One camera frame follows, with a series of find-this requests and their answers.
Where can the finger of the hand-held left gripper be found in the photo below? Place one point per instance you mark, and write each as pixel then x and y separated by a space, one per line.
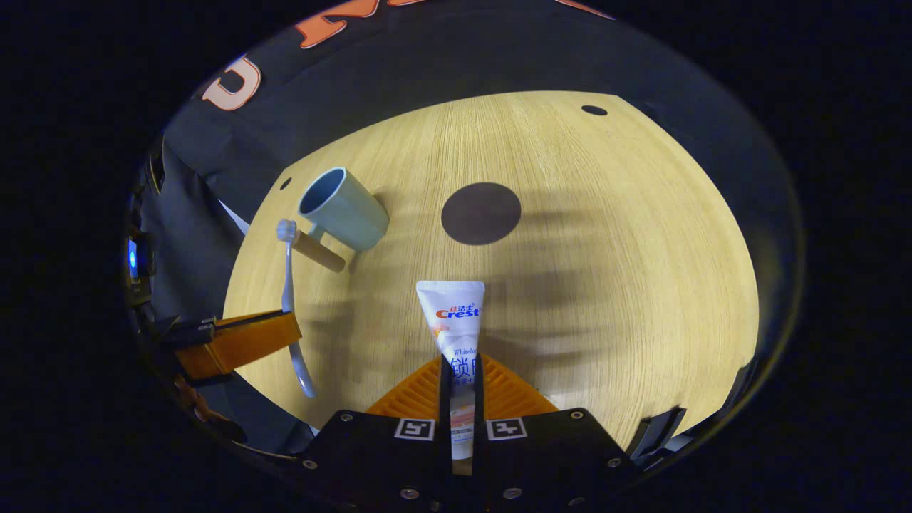
pixel 242 342

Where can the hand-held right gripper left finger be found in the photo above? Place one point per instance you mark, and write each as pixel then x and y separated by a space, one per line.
pixel 446 406

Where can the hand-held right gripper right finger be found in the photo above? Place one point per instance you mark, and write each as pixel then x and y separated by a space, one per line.
pixel 479 406

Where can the white toothbrush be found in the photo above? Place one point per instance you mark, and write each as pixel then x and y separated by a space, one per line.
pixel 287 285

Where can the white toothpaste tube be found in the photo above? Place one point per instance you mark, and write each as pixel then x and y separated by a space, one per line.
pixel 450 306

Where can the pale teal cup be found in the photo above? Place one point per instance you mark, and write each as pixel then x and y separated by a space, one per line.
pixel 349 206

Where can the dark round coaster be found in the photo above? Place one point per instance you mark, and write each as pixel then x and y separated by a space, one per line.
pixel 481 214

